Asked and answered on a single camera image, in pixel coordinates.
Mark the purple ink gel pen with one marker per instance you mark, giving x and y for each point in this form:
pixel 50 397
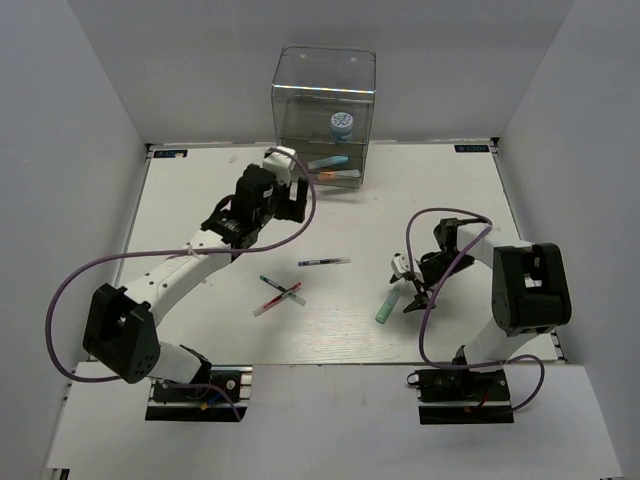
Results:
pixel 324 261

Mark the clear drawer organizer box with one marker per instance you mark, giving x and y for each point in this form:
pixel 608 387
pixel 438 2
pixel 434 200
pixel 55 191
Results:
pixel 305 127

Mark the green highlighter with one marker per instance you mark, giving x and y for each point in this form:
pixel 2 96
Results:
pixel 388 305

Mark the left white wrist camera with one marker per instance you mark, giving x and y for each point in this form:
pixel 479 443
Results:
pixel 280 161

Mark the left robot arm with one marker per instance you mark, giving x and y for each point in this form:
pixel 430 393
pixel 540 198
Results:
pixel 121 329

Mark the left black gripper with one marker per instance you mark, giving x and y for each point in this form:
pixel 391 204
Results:
pixel 292 210

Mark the orange cap highlighter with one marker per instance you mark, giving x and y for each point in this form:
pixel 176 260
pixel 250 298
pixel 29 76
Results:
pixel 335 175

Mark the clear acrylic organizer lid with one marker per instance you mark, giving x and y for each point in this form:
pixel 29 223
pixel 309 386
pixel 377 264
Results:
pixel 323 71

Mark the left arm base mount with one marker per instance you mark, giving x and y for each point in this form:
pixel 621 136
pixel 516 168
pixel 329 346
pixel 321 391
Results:
pixel 225 400

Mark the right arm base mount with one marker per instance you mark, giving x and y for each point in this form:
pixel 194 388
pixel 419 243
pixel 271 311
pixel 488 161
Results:
pixel 461 397

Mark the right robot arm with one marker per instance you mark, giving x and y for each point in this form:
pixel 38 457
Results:
pixel 529 290

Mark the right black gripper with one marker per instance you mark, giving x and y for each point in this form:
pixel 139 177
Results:
pixel 421 301

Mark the green ink gel pen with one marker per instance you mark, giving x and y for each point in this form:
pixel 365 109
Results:
pixel 282 290

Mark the red ink gel pen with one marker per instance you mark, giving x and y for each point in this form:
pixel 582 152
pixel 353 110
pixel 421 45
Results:
pixel 286 294

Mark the blue highlighter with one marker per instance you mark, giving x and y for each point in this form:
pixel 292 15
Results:
pixel 327 162

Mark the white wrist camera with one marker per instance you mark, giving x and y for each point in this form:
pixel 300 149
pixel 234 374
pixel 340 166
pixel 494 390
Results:
pixel 400 267
pixel 280 161

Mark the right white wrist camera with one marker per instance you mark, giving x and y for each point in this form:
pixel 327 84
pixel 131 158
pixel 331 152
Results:
pixel 400 267

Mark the blue cleaning gel jar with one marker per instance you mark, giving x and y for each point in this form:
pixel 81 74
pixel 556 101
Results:
pixel 341 126

